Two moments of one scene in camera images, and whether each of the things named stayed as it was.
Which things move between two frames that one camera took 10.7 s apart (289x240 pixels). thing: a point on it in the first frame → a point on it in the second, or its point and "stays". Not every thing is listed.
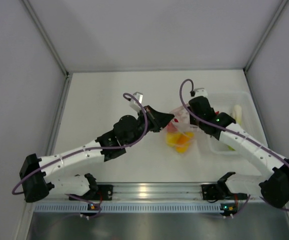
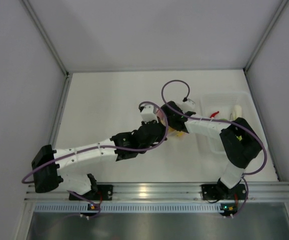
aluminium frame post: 37,21 stays
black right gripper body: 195,120 → 171,123
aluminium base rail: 154,191 stays
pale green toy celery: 237,114 stays
